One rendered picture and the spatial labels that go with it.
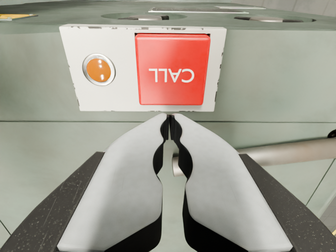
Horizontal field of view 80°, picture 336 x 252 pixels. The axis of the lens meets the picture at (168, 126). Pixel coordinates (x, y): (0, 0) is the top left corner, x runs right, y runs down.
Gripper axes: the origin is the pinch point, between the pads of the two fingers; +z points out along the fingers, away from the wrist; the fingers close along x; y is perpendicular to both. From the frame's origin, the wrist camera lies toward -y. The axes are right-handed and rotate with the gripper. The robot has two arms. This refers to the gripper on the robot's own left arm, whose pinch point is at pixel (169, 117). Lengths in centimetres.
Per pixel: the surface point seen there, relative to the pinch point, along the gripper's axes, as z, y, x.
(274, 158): 5.6, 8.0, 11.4
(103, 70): 7.2, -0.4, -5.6
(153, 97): 6.4, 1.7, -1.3
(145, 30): 7.5, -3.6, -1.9
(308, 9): 133, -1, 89
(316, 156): 5.5, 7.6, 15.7
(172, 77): 6.3, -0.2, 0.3
